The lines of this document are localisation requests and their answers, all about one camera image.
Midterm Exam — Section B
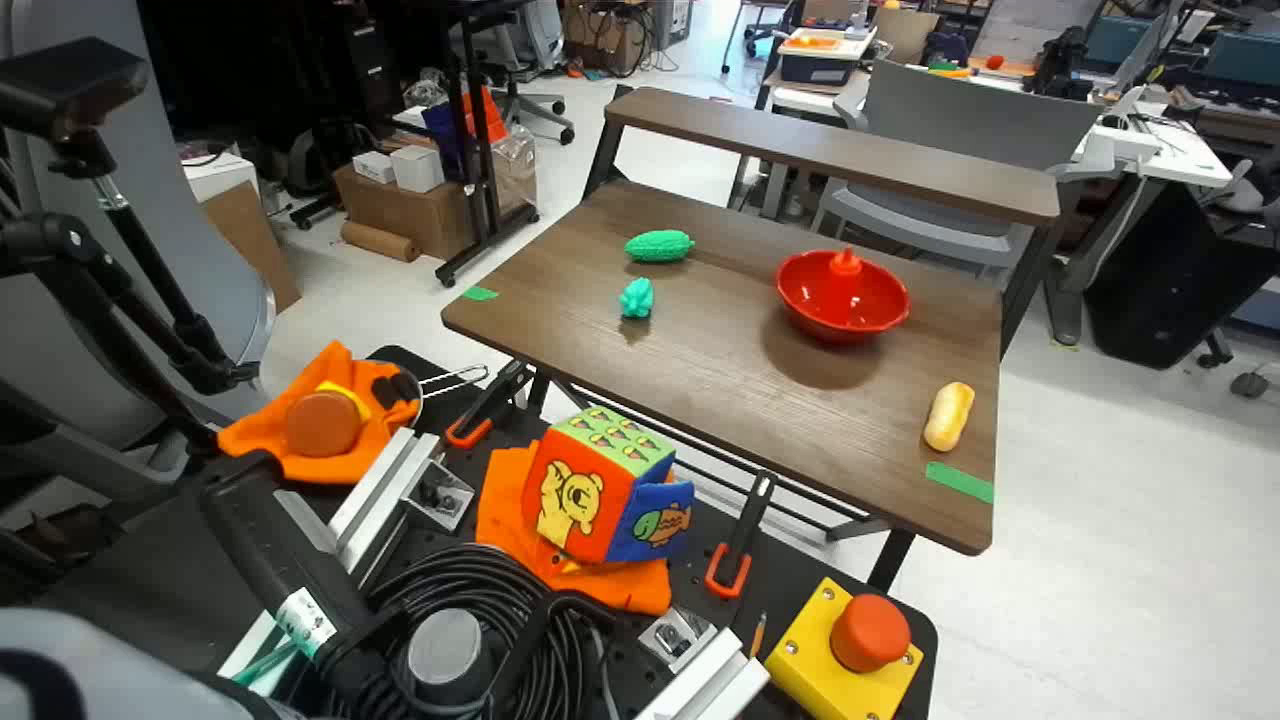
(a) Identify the red bowl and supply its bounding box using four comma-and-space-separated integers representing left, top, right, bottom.
772, 244, 915, 348

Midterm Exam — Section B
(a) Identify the teal crumpled toy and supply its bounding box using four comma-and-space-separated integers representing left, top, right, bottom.
617, 272, 658, 326

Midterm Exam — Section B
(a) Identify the green cucumber toy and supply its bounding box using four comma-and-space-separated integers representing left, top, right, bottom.
620, 225, 700, 269

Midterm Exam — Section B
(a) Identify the colourful plush cube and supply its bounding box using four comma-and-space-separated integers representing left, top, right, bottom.
516, 404, 700, 574

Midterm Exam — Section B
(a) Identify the orange black clamp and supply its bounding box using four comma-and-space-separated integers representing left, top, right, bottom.
700, 473, 780, 603
440, 355, 534, 456

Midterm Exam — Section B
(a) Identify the orange cloth under cube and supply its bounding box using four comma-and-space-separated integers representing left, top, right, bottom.
470, 442, 678, 620

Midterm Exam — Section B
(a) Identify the black rolling stand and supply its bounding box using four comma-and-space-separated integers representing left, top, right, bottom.
431, 0, 542, 292

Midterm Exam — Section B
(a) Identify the raised wooden shelf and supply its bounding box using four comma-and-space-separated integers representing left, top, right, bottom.
583, 84, 1064, 231

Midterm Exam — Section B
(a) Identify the cardboard box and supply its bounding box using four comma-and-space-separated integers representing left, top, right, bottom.
331, 133, 542, 266

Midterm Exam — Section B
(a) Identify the yellow bread toy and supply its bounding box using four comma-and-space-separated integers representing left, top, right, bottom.
918, 375, 979, 456

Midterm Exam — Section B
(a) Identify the large green tape strip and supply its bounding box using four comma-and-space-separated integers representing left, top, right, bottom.
918, 456, 1000, 508

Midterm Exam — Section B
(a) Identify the orange cloth with brown ball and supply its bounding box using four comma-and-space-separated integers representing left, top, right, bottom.
213, 342, 425, 488

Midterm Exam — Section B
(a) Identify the yellow box red button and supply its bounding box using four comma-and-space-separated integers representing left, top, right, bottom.
758, 574, 926, 720

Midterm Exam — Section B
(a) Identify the black bag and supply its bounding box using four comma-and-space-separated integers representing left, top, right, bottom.
1080, 180, 1280, 374

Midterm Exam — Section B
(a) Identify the white desk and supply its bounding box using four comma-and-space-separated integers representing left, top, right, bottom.
1043, 95, 1237, 348

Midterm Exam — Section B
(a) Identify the aluminium extrusion rail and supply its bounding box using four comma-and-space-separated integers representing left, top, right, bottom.
632, 624, 775, 720
214, 427, 449, 683

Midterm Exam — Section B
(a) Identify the black cable bundle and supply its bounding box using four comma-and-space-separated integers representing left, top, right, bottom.
284, 536, 632, 720

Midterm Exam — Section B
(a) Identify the black camera on tripod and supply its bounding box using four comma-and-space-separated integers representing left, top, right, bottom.
0, 35, 251, 404

